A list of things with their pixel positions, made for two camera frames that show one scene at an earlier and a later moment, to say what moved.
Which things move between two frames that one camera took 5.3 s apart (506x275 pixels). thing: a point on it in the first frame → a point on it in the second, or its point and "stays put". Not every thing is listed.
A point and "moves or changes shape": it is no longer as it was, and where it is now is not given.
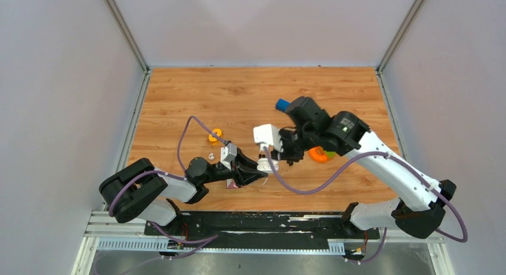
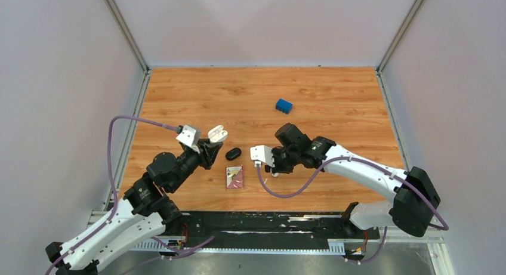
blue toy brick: (281, 105) stays put
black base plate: (258, 226) stays put
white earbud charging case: (265, 165) moves or changes shape
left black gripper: (244, 170) → (208, 152)
